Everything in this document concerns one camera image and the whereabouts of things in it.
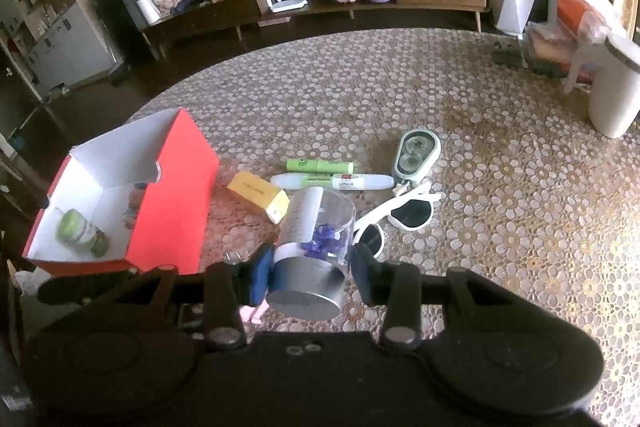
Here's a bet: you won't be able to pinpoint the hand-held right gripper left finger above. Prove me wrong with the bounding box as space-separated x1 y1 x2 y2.
107 244 275 352

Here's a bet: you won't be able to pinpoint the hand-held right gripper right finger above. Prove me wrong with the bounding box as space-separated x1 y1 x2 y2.
348 244 511 352

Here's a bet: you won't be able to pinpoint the clear jar with grey lid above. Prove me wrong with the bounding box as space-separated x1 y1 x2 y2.
267 187 357 322

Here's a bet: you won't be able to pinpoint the white sunglasses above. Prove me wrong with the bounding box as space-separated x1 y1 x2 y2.
352 181 443 260

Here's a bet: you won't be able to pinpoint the yellow small box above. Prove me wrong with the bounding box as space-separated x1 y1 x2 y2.
227 171 291 224

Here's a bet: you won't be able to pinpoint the white tube with sticker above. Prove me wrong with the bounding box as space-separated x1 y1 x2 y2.
270 173 396 192

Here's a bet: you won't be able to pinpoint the red cardboard box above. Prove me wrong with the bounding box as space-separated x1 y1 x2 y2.
22 108 221 278

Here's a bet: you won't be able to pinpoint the green tube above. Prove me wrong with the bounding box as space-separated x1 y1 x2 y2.
286 158 355 175

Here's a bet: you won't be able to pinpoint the pale green glasses case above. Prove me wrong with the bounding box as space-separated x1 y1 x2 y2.
393 127 442 188

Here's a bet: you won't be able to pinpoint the small toy figurine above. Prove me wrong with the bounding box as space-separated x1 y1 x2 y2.
122 188 149 228

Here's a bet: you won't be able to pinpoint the green bottle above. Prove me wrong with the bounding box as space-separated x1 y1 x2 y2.
56 209 110 257

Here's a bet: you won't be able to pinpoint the pink small object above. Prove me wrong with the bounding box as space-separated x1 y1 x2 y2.
240 302 267 324

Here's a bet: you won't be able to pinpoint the black cabinet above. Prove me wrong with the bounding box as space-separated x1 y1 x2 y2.
91 0 156 68

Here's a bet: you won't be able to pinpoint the paper towel roll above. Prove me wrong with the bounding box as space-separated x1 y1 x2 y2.
136 0 161 25

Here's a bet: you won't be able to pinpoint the clear plastic bag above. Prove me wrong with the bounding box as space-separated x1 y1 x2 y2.
522 21 596 80

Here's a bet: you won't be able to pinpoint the white kettle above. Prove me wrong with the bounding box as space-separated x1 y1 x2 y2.
565 32 640 138

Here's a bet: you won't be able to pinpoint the white planter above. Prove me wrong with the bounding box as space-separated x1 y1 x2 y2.
496 0 542 35

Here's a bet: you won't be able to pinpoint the white shelf unit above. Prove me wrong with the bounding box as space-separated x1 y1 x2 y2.
0 0 116 108

